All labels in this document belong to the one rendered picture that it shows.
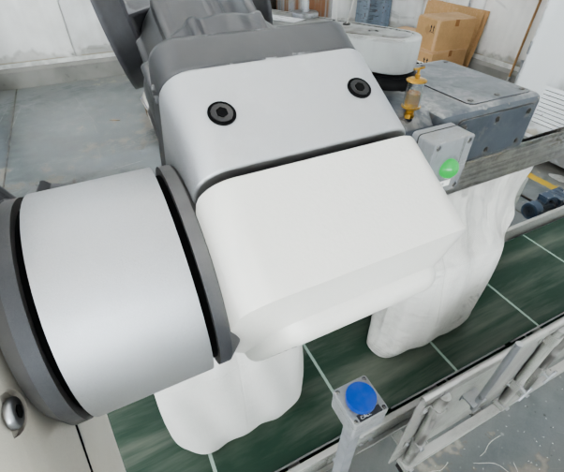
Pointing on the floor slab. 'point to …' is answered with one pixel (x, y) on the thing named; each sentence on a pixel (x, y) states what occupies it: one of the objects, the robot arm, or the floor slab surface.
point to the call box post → (345, 452)
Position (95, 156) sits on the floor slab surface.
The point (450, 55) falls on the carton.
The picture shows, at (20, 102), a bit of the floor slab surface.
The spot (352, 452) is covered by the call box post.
